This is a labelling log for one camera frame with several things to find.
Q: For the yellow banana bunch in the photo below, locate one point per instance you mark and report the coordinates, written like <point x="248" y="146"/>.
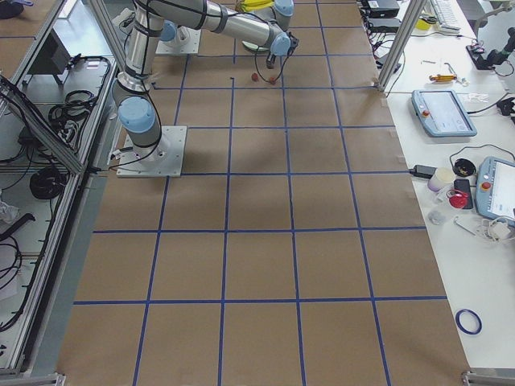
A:
<point x="252" y="5"/>

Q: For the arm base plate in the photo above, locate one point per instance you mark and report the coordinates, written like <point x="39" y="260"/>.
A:
<point x="185" y="42"/>
<point x="166" y="160"/>

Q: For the blue tape roll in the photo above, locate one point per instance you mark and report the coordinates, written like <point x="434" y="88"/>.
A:
<point x="468" y="322"/>

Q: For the white cup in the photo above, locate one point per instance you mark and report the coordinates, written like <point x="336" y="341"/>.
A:
<point x="441" y="178"/>

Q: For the aluminium frame post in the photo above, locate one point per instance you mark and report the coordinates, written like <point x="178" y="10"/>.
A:
<point x="409" y="19"/>

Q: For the black power brick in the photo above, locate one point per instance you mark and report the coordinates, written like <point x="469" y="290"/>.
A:
<point x="421" y="171"/>

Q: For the yellow handled tool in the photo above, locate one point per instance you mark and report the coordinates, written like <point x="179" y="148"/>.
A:
<point x="442" y="78"/>

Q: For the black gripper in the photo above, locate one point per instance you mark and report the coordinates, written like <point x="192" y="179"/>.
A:
<point x="270" y="59"/>

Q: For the light green plate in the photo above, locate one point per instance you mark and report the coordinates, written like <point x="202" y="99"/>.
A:
<point x="253" y="47"/>

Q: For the blue teach pendant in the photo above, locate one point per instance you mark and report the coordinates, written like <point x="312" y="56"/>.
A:
<point x="495" y="189"/>
<point x="442" y="114"/>

